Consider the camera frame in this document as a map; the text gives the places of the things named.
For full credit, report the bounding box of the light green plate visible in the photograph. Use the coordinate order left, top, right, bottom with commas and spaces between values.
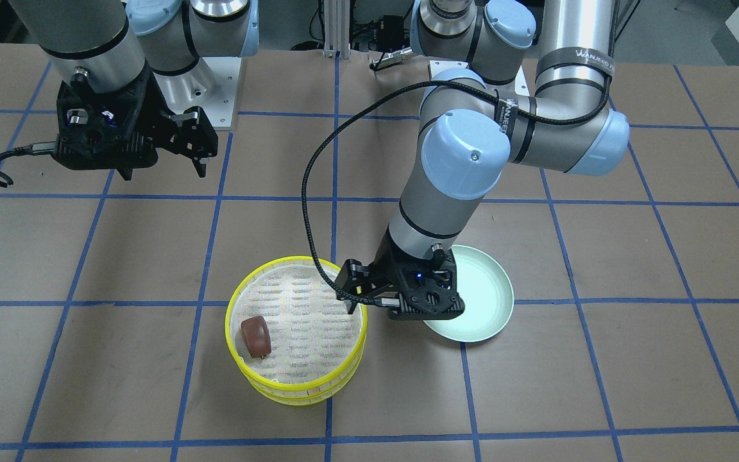
424, 245, 515, 343

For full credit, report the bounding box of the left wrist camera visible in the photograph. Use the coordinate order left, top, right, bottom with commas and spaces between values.
387, 243, 464, 321

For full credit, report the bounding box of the brown bun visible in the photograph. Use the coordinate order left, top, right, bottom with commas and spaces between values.
240, 314, 273, 359

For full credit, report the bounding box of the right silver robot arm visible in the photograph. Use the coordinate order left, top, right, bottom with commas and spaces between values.
11, 1, 259, 181

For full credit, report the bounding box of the black camera cable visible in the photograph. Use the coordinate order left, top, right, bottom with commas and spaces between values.
302, 83, 617, 307

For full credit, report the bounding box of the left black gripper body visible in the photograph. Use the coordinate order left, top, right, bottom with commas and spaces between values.
335, 231, 409, 315

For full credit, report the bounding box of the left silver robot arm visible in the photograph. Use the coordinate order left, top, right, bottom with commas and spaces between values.
330, 1, 630, 320

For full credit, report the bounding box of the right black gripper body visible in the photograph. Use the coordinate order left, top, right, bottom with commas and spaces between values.
136, 62, 218, 160

